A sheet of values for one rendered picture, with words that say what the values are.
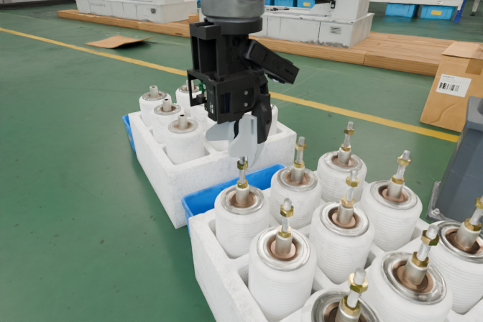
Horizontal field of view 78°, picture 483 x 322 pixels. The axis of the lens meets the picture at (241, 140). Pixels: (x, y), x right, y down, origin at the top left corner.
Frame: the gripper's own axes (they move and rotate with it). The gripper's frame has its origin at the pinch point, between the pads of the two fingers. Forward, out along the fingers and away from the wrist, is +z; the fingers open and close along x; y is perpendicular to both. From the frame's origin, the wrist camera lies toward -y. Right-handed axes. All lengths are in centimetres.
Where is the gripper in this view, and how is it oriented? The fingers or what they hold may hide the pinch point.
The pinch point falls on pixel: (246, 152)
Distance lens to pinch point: 47.2
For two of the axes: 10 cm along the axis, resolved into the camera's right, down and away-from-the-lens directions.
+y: -7.9, 3.1, -5.3
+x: 6.1, 4.0, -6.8
